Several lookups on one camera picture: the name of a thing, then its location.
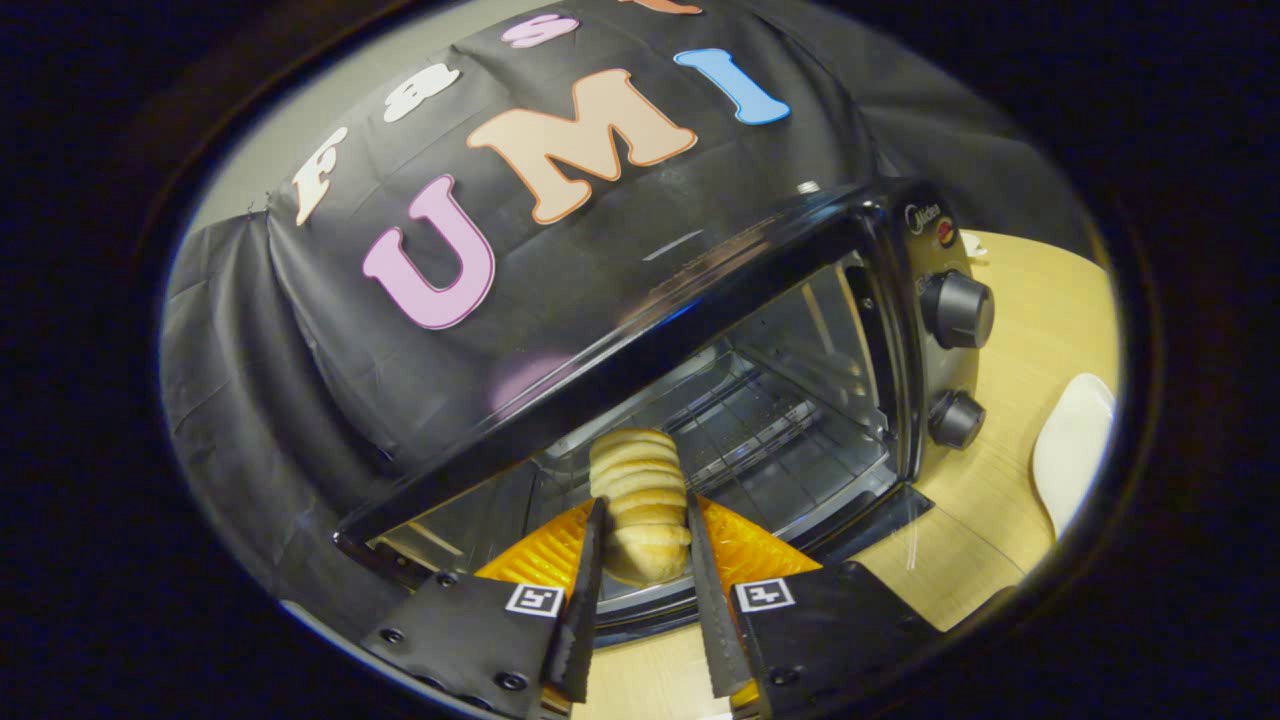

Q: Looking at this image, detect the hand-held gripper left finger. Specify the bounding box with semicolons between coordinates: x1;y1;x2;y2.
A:
360;497;611;720

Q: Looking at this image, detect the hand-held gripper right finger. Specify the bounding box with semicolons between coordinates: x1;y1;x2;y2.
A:
685;490;941;720

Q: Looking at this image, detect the sliced bread roll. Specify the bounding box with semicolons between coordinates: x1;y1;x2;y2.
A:
588;428;693;588

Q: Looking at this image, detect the black toaster oven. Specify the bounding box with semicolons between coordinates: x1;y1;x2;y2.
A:
333;178;998;646

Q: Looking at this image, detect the black backdrop cloth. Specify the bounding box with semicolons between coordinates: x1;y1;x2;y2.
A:
160;0;1091;621

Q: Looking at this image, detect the white plate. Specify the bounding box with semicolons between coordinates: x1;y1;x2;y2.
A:
1031;373;1117;541

